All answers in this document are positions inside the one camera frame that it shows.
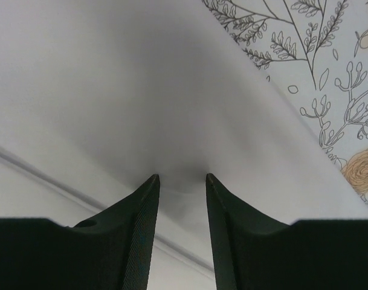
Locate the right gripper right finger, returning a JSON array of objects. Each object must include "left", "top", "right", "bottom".
[{"left": 205, "top": 174, "right": 368, "bottom": 289}]

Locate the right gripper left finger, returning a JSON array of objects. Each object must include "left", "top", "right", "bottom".
[{"left": 0, "top": 175, "right": 160, "bottom": 289}]

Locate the white t shirt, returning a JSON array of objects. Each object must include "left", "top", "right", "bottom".
[{"left": 0, "top": 1, "right": 368, "bottom": 289}]

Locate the floral tablecloth mat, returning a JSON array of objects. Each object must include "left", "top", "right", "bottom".
[{"left": 204, "top": 1, "right": 368, "bottom": 207}]

